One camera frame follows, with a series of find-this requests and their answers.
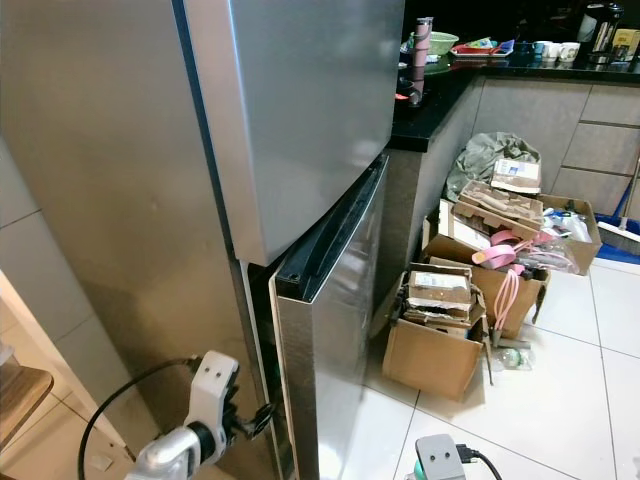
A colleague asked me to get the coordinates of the grey kitchen cabinet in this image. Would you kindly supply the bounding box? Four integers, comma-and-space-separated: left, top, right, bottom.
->
468, 78, 640, 216

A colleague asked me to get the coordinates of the pink plastic hanger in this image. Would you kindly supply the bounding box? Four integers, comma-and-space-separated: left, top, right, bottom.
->
490, 265, 523, 341

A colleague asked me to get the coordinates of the clear plastic bottle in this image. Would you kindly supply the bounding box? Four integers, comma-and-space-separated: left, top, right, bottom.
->
493, 345, 533, 373

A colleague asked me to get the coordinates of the pink tumbler bottle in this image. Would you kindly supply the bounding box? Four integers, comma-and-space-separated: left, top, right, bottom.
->
407, 15, 434, 107

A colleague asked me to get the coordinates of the red tray with items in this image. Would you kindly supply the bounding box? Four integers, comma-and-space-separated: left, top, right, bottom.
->
451, 37, 517, 57

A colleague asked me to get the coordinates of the blue broom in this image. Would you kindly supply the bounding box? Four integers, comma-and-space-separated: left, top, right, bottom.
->
592, 178, 640, 257

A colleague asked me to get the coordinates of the yellow box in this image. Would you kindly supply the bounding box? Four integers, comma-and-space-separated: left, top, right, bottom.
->
614, 28, 640, 62

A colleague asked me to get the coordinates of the cardboard box with clutter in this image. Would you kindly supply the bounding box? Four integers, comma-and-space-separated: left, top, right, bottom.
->
532, 193, 604, 277

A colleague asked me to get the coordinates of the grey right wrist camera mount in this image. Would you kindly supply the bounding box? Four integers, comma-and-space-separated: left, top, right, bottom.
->
414, 434, 467, 480

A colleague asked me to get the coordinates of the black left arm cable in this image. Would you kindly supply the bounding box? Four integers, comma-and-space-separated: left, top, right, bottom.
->
77, 357, 203, 480

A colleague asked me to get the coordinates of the green plastic bowl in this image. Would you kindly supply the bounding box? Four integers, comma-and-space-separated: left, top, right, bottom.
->
426, 31, 462, 57

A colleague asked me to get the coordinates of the small cardboard box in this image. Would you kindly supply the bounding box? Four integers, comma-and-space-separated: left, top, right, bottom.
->
382, 262, 489, 403

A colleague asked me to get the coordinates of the black kitchen countertop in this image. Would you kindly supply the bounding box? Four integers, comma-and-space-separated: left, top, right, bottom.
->
390, 50, 640, 153

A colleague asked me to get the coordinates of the brown parcel white label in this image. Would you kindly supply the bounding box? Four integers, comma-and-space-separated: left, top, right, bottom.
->
491, 157, 543, 197

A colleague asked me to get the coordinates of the black thermos jug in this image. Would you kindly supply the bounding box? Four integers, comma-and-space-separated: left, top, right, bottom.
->
581, 2, 624, 64

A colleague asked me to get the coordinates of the large cardboard box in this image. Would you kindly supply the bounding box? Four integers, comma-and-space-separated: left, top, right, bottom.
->
420, 235, 551, 341

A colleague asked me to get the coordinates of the grey green bag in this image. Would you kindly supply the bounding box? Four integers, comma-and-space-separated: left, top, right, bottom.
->
444, 131, 542, 203

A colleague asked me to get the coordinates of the wooden side table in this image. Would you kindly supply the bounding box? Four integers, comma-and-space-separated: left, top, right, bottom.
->
0, 364, 55, 453

